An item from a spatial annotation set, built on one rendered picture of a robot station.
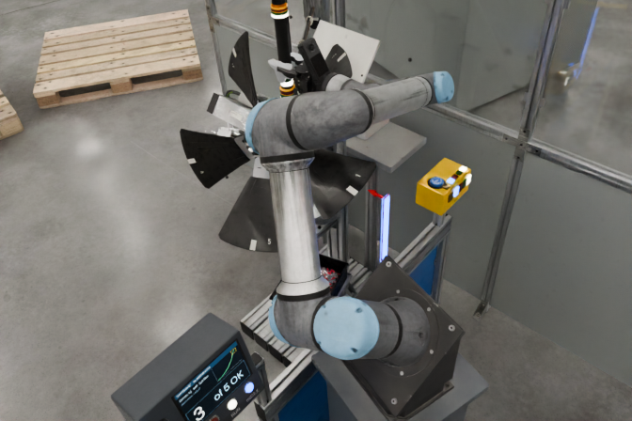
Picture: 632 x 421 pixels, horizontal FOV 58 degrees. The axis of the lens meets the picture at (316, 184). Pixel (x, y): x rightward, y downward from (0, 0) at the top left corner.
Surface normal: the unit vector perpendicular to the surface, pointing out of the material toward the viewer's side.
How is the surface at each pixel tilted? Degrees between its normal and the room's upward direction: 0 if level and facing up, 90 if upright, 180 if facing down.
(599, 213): 90
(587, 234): 90
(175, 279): 0
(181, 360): 15
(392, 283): 47
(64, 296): 0
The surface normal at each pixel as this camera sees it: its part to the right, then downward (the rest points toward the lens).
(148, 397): -0.25, -0.83
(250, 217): 0.04, 0.04
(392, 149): -0.05, -0.75
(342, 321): -0.55, -0.23
